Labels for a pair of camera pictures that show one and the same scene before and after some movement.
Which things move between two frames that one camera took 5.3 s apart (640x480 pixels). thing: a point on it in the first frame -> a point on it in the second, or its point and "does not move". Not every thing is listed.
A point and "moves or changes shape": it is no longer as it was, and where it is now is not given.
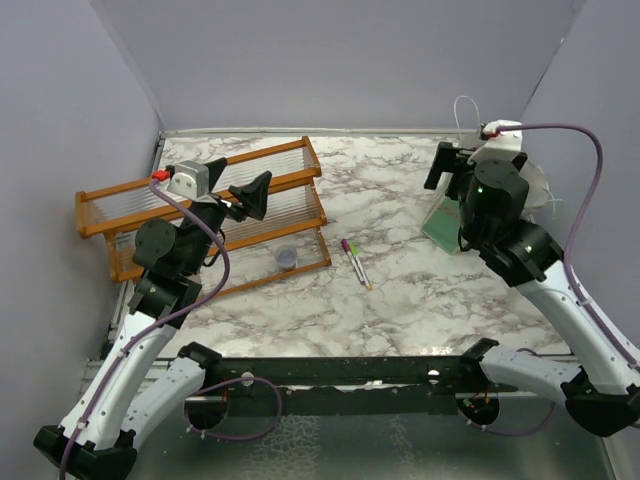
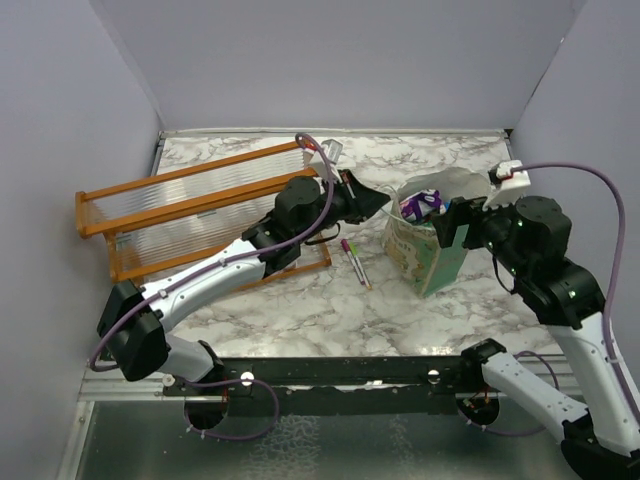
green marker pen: x=356 y=255 does not move
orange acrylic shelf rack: x=265 y=213 does not move
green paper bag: x=442 y=222 moves or changes shape
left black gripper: x=253 y=196 -> x=361 y=201
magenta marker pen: x=346 y=248 does not move
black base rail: x=348 y=386 does not move
